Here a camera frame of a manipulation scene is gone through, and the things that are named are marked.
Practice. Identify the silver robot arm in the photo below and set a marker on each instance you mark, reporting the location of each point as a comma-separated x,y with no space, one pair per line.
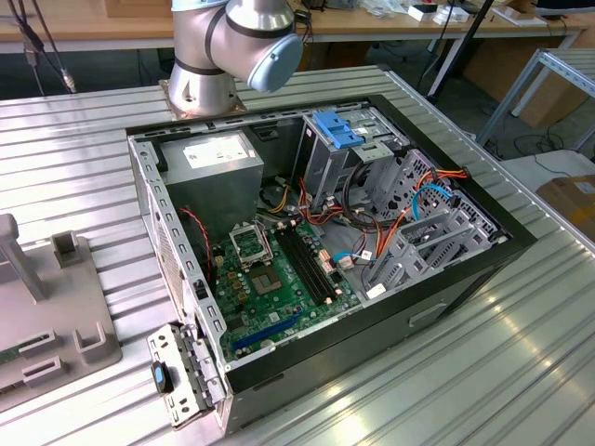
200,93

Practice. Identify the grey metal disk bay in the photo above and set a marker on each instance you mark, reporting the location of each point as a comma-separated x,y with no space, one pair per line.
409,265

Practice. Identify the black RAM slot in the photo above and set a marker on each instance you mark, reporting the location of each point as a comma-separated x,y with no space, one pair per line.
298,267
315,261
309,263
304,265

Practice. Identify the grey optical drive cage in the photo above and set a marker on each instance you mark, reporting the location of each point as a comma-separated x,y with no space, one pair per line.
325,176

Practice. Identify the green motherboard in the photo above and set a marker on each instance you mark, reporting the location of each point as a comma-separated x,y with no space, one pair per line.
279,306

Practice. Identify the grey power supply unit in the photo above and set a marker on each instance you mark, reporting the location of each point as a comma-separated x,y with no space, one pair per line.
209,186

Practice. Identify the blue plastic drive latch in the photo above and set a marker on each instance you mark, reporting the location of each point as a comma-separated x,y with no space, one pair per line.
334,130

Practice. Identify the blue expansion slot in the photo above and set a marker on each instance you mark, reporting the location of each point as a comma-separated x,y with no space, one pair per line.
267,331

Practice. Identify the brown square mounting plate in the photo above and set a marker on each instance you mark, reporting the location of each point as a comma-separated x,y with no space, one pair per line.
241,107

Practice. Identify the black open PC case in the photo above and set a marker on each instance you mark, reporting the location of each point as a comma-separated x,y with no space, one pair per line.
372,344

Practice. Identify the black latch with blue button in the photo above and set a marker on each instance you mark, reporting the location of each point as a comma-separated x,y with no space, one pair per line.
160,377

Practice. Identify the white box with black lid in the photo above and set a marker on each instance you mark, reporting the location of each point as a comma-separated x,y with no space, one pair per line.
423,15

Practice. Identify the grey parts rack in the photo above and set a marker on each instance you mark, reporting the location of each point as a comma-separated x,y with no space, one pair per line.
60,297

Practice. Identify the small white box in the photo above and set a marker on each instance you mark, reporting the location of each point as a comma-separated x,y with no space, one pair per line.
451,16

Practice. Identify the black tripod pole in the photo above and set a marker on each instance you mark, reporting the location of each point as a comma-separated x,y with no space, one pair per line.
472,28

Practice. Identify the white flat board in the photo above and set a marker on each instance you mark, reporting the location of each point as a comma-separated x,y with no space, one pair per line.
558,162

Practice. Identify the yellow brown cardboard box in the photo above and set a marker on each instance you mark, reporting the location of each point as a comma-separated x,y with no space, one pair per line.
572,204

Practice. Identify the large brown cardboard box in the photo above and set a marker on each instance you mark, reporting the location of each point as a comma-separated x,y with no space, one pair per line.
548,102

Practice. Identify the long wooden desk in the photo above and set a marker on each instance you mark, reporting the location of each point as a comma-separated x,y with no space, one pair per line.
93,25

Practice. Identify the flat beige box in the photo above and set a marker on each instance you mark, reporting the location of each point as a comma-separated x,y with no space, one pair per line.
518,16

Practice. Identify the green RAM stick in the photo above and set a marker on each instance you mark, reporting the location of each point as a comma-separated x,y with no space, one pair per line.
9,355

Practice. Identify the hinged metal slot bracket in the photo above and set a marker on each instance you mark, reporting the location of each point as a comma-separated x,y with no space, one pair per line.
162,339

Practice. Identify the grey metal shelf frame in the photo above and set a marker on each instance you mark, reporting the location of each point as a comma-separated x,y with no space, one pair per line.
581,69

